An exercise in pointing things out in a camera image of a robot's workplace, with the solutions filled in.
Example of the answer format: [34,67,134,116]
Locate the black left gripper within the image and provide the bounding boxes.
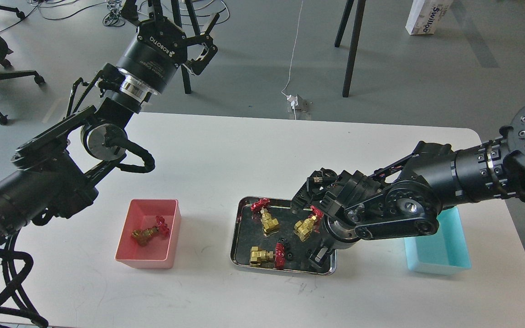
[117,0,220,95]

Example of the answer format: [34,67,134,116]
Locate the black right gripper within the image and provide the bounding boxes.
[308,218,360,268]

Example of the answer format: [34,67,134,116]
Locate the brass valve red handle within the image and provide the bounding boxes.
[130,215,170,246]
[293,205,324,242]
[250,198,280,236]
[249,242,286,270]

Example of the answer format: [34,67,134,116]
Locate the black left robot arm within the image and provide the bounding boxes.
[0,0,220,328]

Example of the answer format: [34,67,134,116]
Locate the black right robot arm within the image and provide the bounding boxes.
[290,106,525,268]

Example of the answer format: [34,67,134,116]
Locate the light blue plastic box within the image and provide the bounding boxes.
[404,207,472,275]

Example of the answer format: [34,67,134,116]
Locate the pink plastic box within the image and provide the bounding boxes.
[115,199,181,269]

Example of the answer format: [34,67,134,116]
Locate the white cardboard box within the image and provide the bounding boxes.
[406,0,453,35]

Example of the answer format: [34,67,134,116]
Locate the black stand leg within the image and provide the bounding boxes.
[169,0,201,95]
[334,0,366,98]

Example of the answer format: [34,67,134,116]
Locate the shiny metal tray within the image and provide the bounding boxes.
[230,196,337,276]

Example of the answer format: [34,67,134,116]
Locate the white power adapter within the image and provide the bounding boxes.
[286,95,310,113]

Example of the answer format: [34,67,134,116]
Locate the tangled floor cables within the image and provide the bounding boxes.
[26,0,231,28]

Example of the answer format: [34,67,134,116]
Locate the white cable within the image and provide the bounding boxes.
[282,0,304,120]

